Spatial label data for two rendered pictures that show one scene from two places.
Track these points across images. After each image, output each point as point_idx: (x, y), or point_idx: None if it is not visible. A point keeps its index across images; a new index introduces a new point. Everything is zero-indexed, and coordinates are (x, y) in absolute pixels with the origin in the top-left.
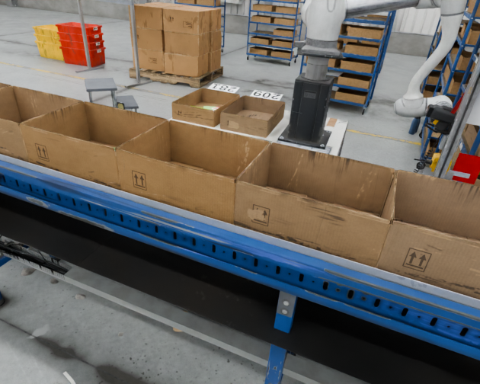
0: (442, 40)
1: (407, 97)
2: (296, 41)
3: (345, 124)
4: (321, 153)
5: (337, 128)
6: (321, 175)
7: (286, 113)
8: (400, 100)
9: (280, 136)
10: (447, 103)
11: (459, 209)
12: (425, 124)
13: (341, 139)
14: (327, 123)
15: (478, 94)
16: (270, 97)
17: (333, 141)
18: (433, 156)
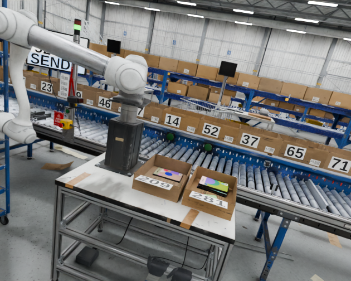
0: (22, 67)
1: (32, 123)
2: (150, 99)
3: (66, 174)
4: (147, 105)
5: (82, 170)
6: (145, 112)
7: (125, 195)
8: (33, 129)
9: (142, 164)
10: (11, 112)
11: (111, 103)
12: (82, 106)
13: (91, 160)
14: (86, 177)
15: (68, 83)
16: (149, 178)
17: (101, 159)
18: (70, 121)
